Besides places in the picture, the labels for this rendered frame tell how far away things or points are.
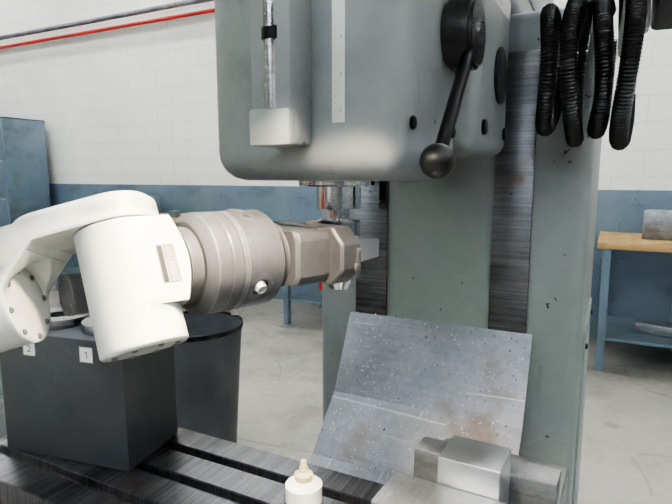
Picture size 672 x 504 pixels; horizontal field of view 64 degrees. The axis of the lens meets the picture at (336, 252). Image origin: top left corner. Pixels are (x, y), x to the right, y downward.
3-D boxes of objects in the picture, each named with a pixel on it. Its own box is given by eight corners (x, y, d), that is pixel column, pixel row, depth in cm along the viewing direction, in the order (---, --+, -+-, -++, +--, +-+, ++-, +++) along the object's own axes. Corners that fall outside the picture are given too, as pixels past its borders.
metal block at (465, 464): (497, 532, 51) (500, 472, 50) (436, 512, 54) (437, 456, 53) (508, 502, 55) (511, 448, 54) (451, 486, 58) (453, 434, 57)
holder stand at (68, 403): (129, 473, 75) (120, 334, 72) (6, 449, 81) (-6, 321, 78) (178, 433, 86) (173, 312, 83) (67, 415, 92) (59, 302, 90)
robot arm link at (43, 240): (138, 180, 39) (-46, 230, 39) (166, 296, 38) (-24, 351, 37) (164, 203, 46) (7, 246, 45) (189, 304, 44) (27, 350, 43)
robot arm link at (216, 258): (230, 194, 45) (90, 197, 37) (264, 318, 43) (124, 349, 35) (172, 239, 53) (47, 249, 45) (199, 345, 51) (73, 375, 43)
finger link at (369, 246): (373, 261, 58) (332, 267, 54) (374, 231, 58) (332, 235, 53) (384, 262, 57) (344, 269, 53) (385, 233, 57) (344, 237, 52)
